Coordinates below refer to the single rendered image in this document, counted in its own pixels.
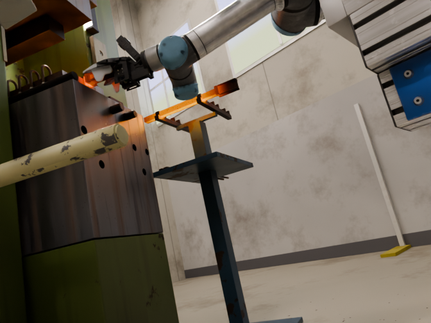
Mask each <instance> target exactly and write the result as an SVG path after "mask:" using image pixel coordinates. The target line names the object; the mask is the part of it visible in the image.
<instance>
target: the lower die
mask: <svg viewBox="0 0 431 323"><path fill-rule="evenodd" d="M64 74H67V72H65V71H64V70H60V71H58V72H56V73H54V74H51V75H48V76H46V77H45V82H47V81H50V80H52V79H55V78H57V77H59V76H62V75H64ZM78 82H80V83H82V84H84V85H86V86H88V87H89V88H91V89H93V90H95V91H97V92H99V93H100V94H103V95H104V92H103V89H102V88H100V87H98V86H95V87H93V86H92V85H89V84H88V83H86V82H85V77H84V76H82V77H79V76H78ZM40 84H42V79H39V80H37V81H34V82H33V87H35V86H38V85H40ZM28 89H30V84H27V85H25V86H23V87H21V90H22V92H23V91H25V90H28ZM18 92H19V89H15V90H13V91H11V92H10V97H11V96H13V95H16V94H18Z"/></svg>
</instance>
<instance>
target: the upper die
mask: <svg viewBox="0 0 431 323"><path fill-rule="evenodd" d="M32 1H33V3H34V4H35V5H36V8H37V11H36V12H34V13H32V14H31V15H29V16H28V17H26V18H25V19H23V20H21V21H20V22H18V23H17V24H14V25H13V26H12V27H10V28H8V29H4V31H5V35H7V34H9V33H11V32H13V31H15V30H18V29H20V28H22V27H24V26H26V25H28V24H30V23H32V22H35V21H37V20H39V19H41V18H43V17H45V16H46V15H48V16H50V17H51V18H52V19H54V20H55V21H57V22H58V23H60V24H61V25H62V26H63V30H64V33H67V32H69V31H71V30H74V29H76V28H78V27H80V26H82V25H84V24H87V23H89V22H91V21H92V14H91V9H90V1H89V0H32Z"/></svg>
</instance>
